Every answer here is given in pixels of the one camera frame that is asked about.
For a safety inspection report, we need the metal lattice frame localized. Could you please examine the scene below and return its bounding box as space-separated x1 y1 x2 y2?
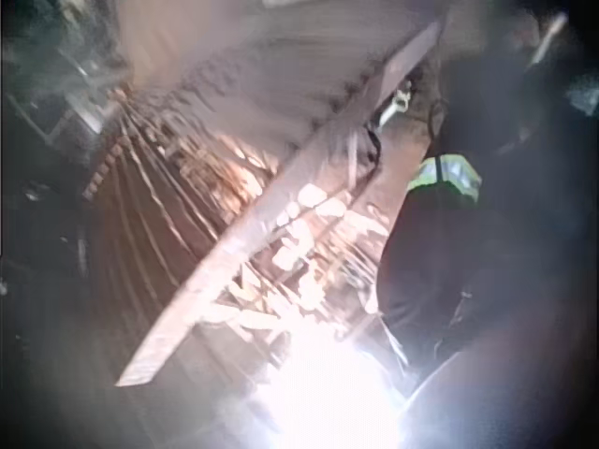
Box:
205 116 416 361

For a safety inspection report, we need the grey metal rod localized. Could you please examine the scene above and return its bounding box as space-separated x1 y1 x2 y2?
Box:
524 11 570 67

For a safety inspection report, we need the white clip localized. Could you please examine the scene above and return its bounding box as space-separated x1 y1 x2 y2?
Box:
379 80 416 128

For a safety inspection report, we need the steel rebar mesh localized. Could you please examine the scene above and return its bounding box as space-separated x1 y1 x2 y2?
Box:
81 79 282 300

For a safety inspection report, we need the black cable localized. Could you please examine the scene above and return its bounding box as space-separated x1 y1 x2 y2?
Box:
359 122 386 177

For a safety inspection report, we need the heap of metal equipment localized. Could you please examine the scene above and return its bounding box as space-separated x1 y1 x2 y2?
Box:
7 44 125 158

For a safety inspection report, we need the long grey metal beam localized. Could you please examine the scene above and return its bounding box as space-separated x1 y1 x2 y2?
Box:
114 18 451 389

